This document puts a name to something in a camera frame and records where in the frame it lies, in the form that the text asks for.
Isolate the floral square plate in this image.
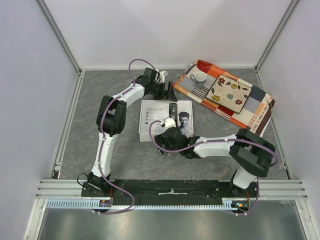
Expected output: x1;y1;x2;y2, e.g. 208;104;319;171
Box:
206;75;252;114

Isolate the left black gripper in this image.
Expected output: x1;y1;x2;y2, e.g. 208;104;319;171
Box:
151;82;178;105

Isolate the white blue mug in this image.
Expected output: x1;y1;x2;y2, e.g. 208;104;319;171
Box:
189;71;207;89

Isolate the white clipper kit box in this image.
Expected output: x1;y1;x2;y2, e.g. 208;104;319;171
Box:
138;100;194;142

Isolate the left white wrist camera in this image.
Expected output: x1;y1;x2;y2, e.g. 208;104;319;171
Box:
156;70;168;84

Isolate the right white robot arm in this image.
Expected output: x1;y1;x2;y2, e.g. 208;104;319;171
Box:
152;127;276;197

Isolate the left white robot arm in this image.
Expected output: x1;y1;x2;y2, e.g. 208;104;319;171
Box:
87;68;178;197

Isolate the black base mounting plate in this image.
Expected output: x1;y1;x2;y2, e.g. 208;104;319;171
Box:
81;178;261;205

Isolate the patterned colourful cloth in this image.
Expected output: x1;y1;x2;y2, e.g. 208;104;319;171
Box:
173;59;275;136

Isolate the slotted grey cable duct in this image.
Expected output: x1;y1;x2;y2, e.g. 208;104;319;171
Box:
46;199;248;211

